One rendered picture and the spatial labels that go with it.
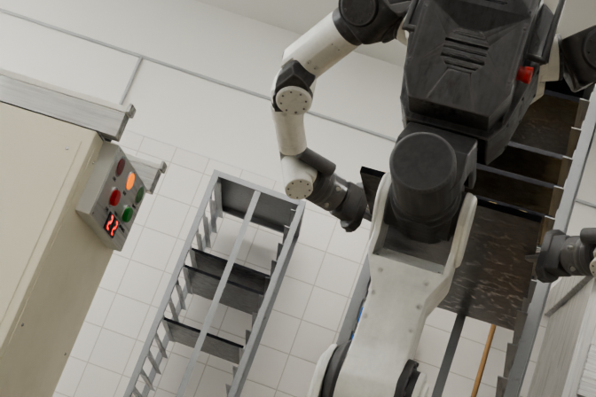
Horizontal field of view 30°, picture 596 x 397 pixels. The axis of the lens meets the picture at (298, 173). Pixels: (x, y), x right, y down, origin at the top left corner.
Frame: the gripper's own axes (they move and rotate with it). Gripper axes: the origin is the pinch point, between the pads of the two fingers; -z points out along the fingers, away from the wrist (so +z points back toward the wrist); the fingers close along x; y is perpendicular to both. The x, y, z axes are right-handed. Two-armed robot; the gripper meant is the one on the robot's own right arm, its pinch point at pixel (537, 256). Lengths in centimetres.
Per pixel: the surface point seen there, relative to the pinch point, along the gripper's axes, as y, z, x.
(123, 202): 92, -14, -30
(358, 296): 2, -58, -12
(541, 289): -29.5, -26.4, 3.8
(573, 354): -194, -166, 39
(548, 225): -32, -33, 23
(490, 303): -46, -62, 6
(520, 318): -32.1, -33.7, -3.7
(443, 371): -58, -87, -13
